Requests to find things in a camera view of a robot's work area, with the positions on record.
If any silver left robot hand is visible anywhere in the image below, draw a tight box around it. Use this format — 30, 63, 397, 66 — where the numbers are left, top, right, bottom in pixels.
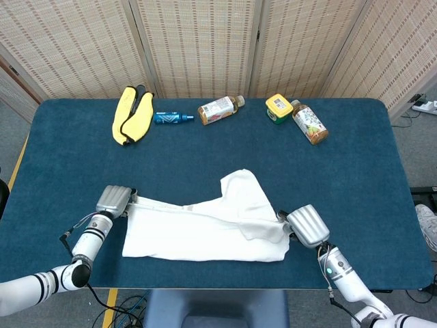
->
95, 184, 138, 219

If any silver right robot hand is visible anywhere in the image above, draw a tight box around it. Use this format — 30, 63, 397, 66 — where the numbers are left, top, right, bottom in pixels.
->
277, 204, 330, 249

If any white T-shirt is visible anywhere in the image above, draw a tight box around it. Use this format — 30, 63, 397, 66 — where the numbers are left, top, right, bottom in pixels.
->
122, 167, 292, 263

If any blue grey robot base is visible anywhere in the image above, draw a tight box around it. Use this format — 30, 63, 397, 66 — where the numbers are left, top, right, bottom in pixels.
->
143, 288, 291, 328

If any blue felt table cover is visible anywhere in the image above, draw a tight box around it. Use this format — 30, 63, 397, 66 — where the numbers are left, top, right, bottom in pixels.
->
0, 98, 434, 290

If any yellow cloth mitt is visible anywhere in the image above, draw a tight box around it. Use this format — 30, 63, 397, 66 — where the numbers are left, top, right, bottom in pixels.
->
111, 85, 155, 147

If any blue spray bottle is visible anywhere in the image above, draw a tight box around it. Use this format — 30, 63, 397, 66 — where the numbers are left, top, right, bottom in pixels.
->
153, 111, 195, 126

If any tea bottle with fruit label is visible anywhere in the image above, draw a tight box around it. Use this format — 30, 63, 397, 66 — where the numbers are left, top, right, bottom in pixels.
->
290, 99, 329, 146

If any black round object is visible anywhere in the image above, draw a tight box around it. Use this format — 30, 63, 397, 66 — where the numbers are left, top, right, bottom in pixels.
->
0, 167, 11, 221

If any white sneaker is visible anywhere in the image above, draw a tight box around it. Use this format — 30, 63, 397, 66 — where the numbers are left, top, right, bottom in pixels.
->
414, 204, 437, 254

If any black stand base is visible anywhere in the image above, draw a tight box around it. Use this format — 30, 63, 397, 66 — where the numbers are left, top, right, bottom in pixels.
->
409, 186, 437, 206

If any green tub with yellow lid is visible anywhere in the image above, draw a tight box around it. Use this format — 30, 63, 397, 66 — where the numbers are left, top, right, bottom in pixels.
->
265, 93, 294, 126

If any tea bottle with red label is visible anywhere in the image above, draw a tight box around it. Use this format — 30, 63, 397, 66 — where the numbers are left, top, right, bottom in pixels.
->
197, 94, 246, 126

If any woven folding screen panel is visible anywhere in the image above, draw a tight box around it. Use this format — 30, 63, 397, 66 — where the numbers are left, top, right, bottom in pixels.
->
128, 0, 264, 100
320, 0, 437, 120
251, 0, 371, 100
0, 0, 154, 100

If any white power strip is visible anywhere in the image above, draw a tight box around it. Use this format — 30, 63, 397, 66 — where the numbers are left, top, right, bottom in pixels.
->
412, 100, 437, 115

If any right arm wire bundle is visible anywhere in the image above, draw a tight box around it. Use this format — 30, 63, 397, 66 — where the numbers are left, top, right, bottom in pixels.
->
317, 244, 363, 325

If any black floor cable bundle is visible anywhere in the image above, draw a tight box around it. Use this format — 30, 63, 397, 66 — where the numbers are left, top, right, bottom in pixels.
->
91, 290, 151, 328

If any white door with brown frame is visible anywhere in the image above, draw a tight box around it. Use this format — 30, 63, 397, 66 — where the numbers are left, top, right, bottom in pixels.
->
0, 56, 44, 124

